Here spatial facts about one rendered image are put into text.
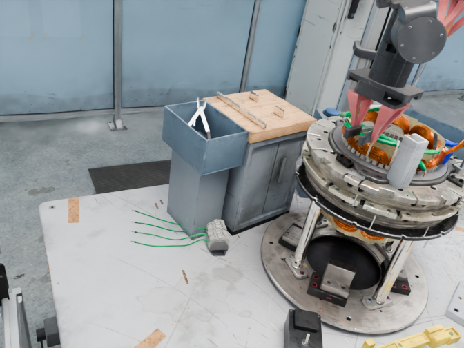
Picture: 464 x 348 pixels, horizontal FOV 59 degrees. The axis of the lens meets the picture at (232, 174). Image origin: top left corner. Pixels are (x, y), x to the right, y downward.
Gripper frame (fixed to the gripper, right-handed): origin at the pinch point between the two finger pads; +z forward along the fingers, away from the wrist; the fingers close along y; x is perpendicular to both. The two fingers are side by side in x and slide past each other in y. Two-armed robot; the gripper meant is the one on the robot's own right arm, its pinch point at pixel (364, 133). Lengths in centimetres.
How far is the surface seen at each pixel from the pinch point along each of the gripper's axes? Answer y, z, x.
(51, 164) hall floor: -186, 118, 32
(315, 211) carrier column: -4.1, 19.9, 2.2
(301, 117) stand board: -21.9, 9.9, 16.7
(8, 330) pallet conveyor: -34, 51, -46
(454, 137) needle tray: 3, 10, 51
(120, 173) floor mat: -155, 115, 60
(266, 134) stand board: -21.5, 11.7, 4.1
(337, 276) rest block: 4.5, 31.9, 4.3
